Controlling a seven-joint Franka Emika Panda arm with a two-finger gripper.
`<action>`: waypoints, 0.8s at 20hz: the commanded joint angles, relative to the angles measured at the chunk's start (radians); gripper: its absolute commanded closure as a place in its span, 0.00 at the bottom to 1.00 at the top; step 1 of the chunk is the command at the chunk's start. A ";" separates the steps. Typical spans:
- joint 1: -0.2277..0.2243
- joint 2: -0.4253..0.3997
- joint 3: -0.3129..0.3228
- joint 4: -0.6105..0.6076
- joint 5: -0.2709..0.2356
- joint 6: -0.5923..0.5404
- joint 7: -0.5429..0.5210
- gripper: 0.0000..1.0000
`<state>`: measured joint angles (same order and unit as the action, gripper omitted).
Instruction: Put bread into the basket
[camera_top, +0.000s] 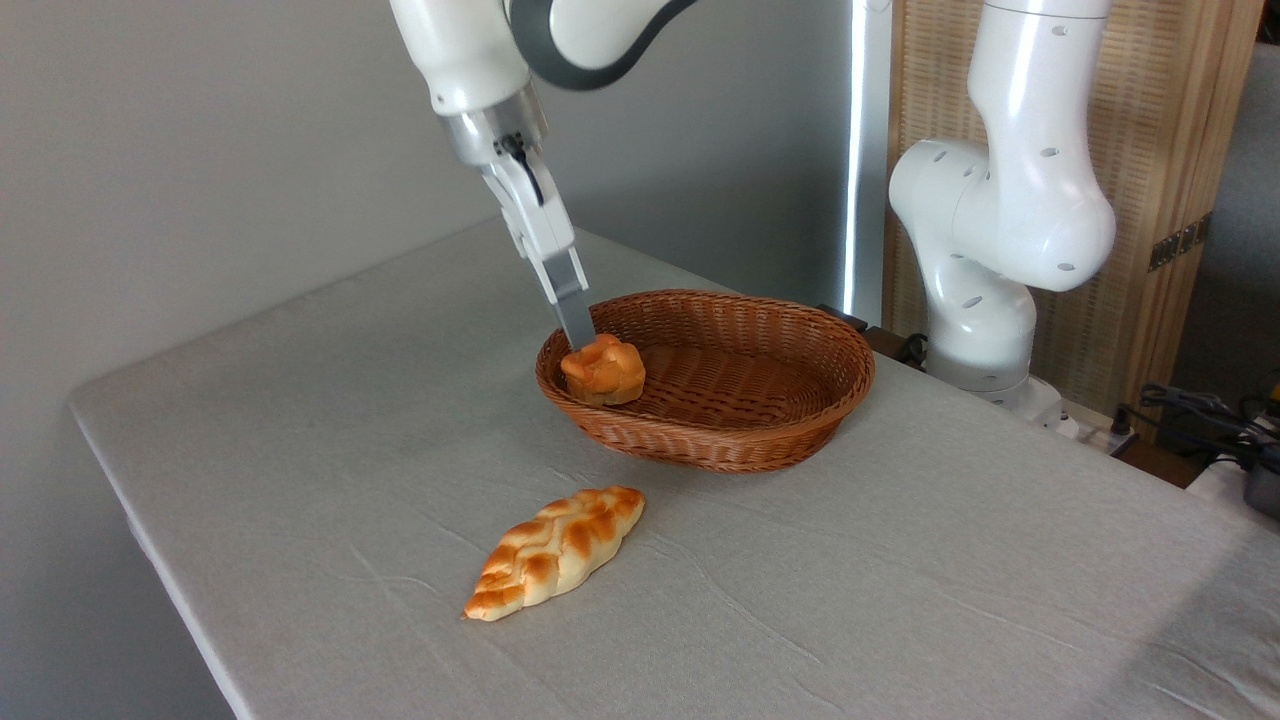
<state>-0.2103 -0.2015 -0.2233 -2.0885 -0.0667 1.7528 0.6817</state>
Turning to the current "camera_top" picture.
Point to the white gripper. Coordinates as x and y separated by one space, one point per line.
545 225

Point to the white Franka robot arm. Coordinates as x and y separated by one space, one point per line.
1020 200

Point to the light grey tablecloth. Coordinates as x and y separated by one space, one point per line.
800 600

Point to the long braided bread loaf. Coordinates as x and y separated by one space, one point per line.
555 550

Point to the white power strip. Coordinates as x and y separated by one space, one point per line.
1095 430

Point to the round flower-shaped bread bun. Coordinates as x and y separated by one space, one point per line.
605 372

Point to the dark metal screen hinge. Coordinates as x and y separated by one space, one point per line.
1180 243

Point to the brown wicker basket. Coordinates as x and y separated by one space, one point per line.
740 400

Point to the black table clamp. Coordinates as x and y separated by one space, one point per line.
885 340

